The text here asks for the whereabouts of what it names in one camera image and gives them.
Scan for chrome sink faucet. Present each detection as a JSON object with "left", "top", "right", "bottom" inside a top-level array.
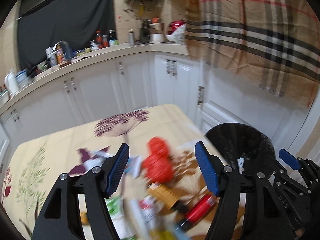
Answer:
[{"left": 52, "top": 41, "right": 72, "bottom": 63}]

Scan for dark lidded jar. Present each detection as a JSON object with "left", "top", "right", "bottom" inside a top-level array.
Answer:
[{"left": 107, "top": 29, "right": 119, "bottom": 47}]

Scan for yellow black bottle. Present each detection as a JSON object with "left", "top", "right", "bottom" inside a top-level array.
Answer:
[{"left": 147, "top": 183, "right": 188, "bottom": 214}]

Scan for white electric kettle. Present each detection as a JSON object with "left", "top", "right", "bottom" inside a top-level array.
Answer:
[{"left": 4, "top": 71, "right": 20, "bottom": 96}]

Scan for orange soap bottle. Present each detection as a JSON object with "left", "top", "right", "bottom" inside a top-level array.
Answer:
[{"left": 56, "top": 44, "right": 63, "bottom": 64}]

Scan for floral beige tablecloth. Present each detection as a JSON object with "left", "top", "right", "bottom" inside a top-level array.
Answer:
[{"left": 1, "top": 105, "right": 218, "bottom": 239}]

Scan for red plastic bag bundle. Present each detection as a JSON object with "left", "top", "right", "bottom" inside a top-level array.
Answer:
[{"left": 142, "top": 137, "right": 174, "bottom": 184}]

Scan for white yellow snack wrapper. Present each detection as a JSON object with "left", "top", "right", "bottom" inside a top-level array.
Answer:
[{"left": 130, "top": 195, "right": 164, "bottom": 240}]

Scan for steel thermos bottle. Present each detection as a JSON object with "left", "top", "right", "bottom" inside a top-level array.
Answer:
[{"left": 128, "top": 29, "right": 135, "bottom": 46}]

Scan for black knife block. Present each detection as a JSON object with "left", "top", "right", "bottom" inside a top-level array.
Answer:
[{"left": 139, "top": 18, "right": 151, "bottom": 44}]

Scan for plaid beige scarf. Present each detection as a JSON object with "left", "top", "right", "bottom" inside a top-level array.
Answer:
[{"left": 185, "top": 0, "right": 319, "bottom": 107}]

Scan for red spray can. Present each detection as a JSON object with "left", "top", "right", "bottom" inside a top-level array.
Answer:
[{"left": 176, "top": 194, "right": 217, "bottom": 232}]

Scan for red rice cooker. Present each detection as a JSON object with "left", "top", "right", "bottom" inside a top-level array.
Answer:
[{"left": 166, "top": 20, "right": 186, "bottom": 43}]

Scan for white kitchen cabinets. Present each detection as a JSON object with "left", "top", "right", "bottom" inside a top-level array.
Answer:
[{"left": 0, "top": 51, "right": 320, "bottom": 160}]

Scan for black window curtain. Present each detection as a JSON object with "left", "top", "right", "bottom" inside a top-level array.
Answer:
[{"left": 17, "top": 0, "right": 116, "bottom": 70}]

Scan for triangular blue white wrapper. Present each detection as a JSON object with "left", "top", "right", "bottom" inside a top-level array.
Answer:
[{"left": 83, "top": 151, "right": 114, "bottom": 172}]

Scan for red sauce bottle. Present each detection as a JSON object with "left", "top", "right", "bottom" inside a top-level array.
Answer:
[{"left": 96, "top": 30, "right": 104, "bottom": 49}]

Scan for white blender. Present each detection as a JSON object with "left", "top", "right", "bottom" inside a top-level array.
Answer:
[{"left": 150, "top": 17, "right": 164, "bottom": 43}]

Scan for black trash bin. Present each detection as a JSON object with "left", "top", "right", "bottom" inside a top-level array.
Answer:
[{"left": 206, "top": 123, "right": 276, "bottom": 176}]

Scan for green white wrapper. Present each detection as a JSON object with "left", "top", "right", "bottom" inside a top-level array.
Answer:
[{"left": 105, "top": 195, "right": 136, "bottom": 240}]

